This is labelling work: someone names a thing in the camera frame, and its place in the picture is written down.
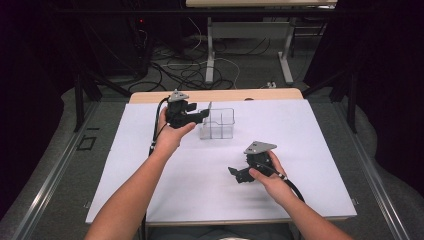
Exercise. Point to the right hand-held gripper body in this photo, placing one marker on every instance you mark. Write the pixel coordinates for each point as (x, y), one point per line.
(261, 163)

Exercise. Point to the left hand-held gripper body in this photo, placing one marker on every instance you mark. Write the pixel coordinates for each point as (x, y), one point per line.
(176, 115)

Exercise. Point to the clear plastic pen organizer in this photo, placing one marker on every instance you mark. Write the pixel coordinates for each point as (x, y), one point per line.
(221, 128)

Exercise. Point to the person's left hand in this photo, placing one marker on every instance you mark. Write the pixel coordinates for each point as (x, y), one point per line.
(170, 138)

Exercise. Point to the person's right hand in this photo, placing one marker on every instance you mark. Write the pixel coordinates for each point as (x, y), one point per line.
(271, 186)

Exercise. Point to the white table cover sheet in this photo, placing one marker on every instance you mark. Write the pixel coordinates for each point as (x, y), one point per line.
(206, 193)

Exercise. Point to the person's lap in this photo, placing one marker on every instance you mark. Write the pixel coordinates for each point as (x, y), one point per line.
(220, 233)

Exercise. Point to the white power plug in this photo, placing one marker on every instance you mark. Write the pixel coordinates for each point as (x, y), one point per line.
(271, 84)

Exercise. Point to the black computer tower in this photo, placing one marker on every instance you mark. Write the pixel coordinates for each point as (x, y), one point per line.
(141, 46)

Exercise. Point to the white desk with metal legs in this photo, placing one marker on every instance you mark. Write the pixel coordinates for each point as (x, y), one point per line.
(248, 30)

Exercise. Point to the black metal stand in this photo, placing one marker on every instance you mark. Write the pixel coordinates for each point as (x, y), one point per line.
(350, 100)
(80, 100)

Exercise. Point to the black horizontal frame bar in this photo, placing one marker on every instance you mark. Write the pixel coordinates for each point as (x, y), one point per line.
(133, 11)

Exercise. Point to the aluminium floor rail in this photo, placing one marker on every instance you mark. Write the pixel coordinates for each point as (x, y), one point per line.
(376, 190)
(50, 186)

